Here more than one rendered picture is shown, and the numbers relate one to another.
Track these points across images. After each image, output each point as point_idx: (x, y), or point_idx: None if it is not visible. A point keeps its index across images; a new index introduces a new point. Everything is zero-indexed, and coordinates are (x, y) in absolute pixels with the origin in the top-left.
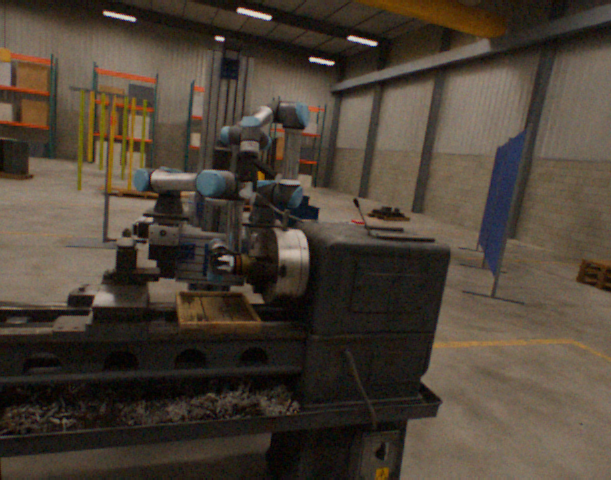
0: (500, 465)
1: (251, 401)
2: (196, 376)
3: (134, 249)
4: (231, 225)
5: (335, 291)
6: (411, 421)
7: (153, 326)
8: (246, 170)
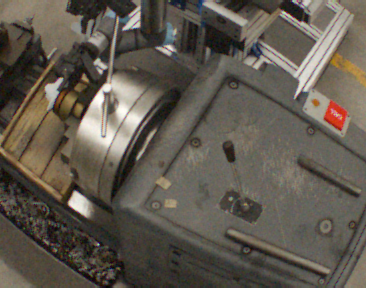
0: None
1: (68, 238)
2: (22, 184)
3: None
4: (142, 0)
5: (134, 247)
6: None
7: None
8: (78, 3)
